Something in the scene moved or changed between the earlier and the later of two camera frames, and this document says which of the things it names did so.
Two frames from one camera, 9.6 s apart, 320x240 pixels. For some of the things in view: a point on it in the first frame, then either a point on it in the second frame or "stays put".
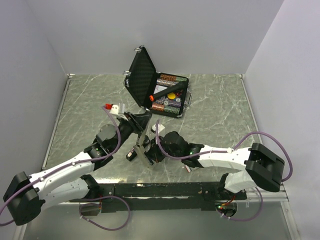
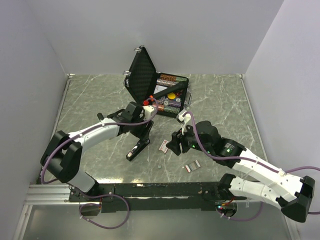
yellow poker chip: x=171 y=96 stays put
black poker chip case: x=143 y=81 stays put
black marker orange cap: x=177 y=88 stays put
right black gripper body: x=158 y=154 -> x=188 y=140
